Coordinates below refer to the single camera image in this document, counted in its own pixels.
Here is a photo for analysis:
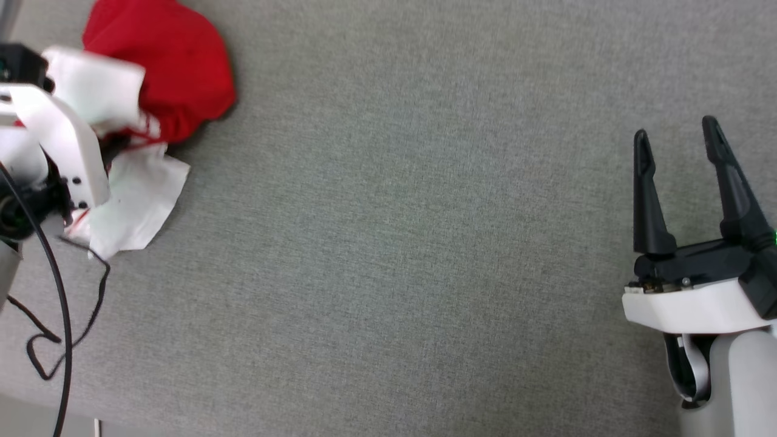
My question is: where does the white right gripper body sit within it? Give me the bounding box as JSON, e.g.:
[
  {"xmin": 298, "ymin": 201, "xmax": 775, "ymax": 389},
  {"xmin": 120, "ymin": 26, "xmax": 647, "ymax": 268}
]
[{"xmin": 622, "ymin": 239, "xmax": 777, "ymax": 335}]

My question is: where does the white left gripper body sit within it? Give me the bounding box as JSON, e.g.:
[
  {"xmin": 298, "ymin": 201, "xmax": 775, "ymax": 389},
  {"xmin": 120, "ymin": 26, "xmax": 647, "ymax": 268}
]
[{"xmin": 0, "ymin": 82, "xmax": 111, "ymax": 211}]

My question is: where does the grey fabric sofa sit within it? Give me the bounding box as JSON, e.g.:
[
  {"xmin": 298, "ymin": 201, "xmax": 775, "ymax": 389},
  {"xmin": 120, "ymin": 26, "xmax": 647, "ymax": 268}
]
[{"xmin": 0, "ymin": 0, "xmax": 777, "ymax": 437}]

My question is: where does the pale flat right arm cable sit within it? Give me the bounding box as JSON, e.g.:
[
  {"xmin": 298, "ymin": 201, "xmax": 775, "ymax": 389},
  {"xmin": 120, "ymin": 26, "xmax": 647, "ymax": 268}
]
[{"xmin": 664, "ymin": 333, "xmax": 711, "ymax": 405}]

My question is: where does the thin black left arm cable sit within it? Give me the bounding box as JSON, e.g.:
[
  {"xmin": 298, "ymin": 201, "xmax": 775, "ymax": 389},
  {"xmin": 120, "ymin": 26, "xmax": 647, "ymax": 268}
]
[{"xmin": 5, "ymin": 235, "xmax": 112, "ymax": 382}]

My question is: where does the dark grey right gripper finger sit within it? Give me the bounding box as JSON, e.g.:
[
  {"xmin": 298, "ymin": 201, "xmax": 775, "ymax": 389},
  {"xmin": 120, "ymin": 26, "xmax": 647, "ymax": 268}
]
[
  {"xmin": 702, "ymin": 115, "xmax": 775, "ymax": 250},
  {"xmin": 633, "ymin": 129, "xmax": 678, "ymax": 256}
]

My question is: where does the red and white sports jersey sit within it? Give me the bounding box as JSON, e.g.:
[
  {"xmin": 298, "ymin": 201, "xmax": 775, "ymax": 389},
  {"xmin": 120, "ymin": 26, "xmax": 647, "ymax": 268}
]
[{"xmin": 42, "ymin": 0, "xmax": 237, "ymax": 262}]

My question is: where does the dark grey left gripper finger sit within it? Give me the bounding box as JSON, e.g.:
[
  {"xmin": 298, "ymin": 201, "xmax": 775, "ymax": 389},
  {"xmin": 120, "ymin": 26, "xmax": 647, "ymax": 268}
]
[{"xmin": 100, "ymin": 134, "xmax": 132, "ymax": 172}]

